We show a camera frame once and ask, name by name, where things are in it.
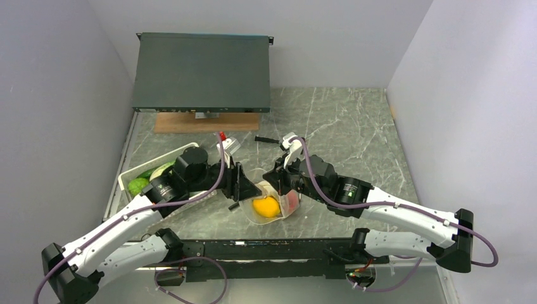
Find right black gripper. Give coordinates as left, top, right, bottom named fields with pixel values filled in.
left=263, top=151, right=328, bottom=203

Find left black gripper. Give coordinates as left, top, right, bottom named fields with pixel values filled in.
left=187, top=155, right=262, bottom=201

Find red peach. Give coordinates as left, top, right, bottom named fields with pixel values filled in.
left=285, top=191, right=300, bottom=215

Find yellow lemon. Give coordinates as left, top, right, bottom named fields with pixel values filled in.
left=252, top=196, right=281, bottom=218

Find clear dotted zip bag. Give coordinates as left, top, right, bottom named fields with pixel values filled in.
left=239, top=168, right=301, bottom=225

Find white perforated plastic basket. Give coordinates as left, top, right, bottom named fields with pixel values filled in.
left=116, top=142, right=217, bottom=213

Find green lettuce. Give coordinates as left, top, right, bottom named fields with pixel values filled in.
left=149, top=161, right=175, bottom=181

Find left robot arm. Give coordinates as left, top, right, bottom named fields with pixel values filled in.
left=42, top=147, right=262, bottom=303

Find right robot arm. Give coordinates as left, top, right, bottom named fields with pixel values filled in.
left=263, top=155, right=474, bottom=273

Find green cucumber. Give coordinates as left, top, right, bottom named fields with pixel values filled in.
left=137, top=168, right=156, bottom=180

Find wooden board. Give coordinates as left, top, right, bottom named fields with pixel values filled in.
left=153, top=113, right=260, bottom=134

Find dark green rack server box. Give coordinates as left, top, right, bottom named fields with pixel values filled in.
left=132, top=32, right=274, bottom=113

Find orange handled pliers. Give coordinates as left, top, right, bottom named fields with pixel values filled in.
left=228, top=203, right=239, bottom=211

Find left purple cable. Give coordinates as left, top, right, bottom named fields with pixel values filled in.
left=32, top=132, right=229, bottom=304

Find purple cable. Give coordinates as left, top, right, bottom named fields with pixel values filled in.
left=32, top=132, right=229, bottom=304
left=289, top=136, right=500, bottom=294

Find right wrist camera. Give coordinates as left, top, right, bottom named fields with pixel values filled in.
left=281, top=132, right=305, bottom=169

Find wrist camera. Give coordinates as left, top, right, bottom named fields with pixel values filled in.
left=281, top=132, right=305, bottom=169
left=218, top=132, right=241, bottom=163

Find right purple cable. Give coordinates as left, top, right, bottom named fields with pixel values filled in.
left=289, top=136, right=500, bottom=294

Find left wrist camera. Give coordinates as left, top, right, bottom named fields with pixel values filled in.
left=218, top=132, right=241, bottom=163

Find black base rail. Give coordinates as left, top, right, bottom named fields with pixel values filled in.
left=149, top=237, right=394, bottom=286

